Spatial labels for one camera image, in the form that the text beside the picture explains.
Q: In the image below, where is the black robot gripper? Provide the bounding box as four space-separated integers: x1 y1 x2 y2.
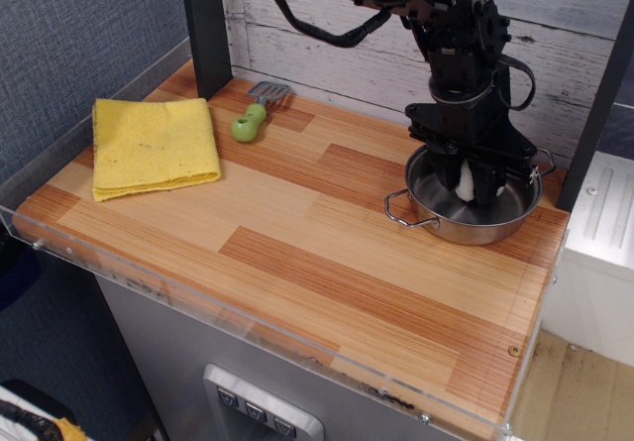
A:
405 61 537 206

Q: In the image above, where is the plush sushi roll toy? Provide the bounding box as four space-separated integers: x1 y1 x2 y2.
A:
455 160 476 202

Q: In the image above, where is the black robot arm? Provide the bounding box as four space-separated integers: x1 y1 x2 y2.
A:
350 0 537 206

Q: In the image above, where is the white box at right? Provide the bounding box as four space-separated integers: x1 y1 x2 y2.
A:
542 152 633 366

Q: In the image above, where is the silver dispenser button panel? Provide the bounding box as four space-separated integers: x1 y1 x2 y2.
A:
203 364 325 440

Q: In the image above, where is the folded yellow cloth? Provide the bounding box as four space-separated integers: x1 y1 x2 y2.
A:
92 98 221 202

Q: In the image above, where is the silver toy fridge cabinet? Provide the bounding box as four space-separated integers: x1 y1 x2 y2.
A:
97 277 452 440

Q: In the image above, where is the clear acrylic table guard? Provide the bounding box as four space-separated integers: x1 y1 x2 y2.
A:
0 39 571 441

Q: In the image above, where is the black yellow object bottom left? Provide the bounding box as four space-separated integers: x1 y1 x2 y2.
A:
1 400 88 441

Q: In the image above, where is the dark right vertical post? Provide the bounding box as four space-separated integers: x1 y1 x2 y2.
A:
557 0 633 211

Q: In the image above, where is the dark vertical post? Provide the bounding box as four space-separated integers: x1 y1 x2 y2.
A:
557 0 633 211
183 0 233 100

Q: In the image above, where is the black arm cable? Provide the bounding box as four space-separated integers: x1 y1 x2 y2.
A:
260 0 395 51

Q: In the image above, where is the green handled grey toy spatula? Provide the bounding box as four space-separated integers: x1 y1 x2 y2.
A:
231 81 290 143

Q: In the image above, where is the dark left vertical post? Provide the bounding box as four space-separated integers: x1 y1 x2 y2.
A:
183 0 233 100

